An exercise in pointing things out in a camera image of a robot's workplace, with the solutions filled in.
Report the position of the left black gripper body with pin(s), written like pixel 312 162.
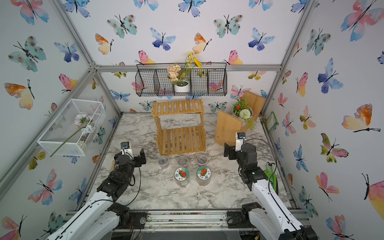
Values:
pixel 132 165

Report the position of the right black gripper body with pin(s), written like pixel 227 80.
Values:
pixel 242 166

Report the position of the purple label seed jar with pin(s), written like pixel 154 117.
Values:
pixel 163 162

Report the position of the yellow label seed jar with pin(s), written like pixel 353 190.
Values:
pixel 202 160

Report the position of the tomato lid jar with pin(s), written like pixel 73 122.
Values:
pixel 203 176
pixel 181 176

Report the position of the red label seed jar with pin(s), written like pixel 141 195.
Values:
pixel 183 161

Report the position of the two-tier wooden shelf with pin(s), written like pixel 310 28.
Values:
pixel 180 140

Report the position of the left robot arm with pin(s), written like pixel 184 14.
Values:
pixel 102 213

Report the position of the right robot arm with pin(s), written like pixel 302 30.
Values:
pixel 270 216

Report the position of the green gardening glove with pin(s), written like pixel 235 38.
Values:
pixel 270 172

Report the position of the wooden planter box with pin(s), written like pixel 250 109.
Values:
pixel 229 124

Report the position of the red green potted plant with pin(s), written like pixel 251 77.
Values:
pixel 243 111

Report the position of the small green framed sign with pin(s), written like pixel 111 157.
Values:
pixel 271 122

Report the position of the pink artificial flower stem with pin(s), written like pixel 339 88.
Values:
pixel 75 142

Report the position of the white pot with flowers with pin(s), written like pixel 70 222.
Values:
pixel 180 75

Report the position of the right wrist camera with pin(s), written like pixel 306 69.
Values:
pixel 240 140

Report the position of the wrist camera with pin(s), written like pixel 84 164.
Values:
pixel 126 148
pixel 240 140

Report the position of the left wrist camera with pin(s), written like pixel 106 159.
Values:
pixel 126 148

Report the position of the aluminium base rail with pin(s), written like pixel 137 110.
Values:
pixel 190 220

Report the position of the white mesh wall basket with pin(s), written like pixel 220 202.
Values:
pixel 60 127

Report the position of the black wire wall basket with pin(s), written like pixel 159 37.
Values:
pixel 152 80

